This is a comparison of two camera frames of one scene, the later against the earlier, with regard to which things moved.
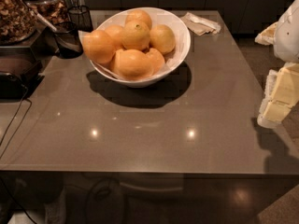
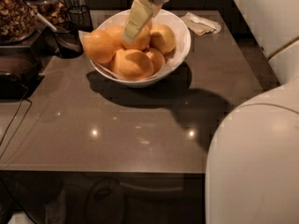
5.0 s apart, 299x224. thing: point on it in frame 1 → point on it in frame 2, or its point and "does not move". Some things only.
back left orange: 117,34 does not move
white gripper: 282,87 → 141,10
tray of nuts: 17,21 does not move
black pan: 20,76 does not move
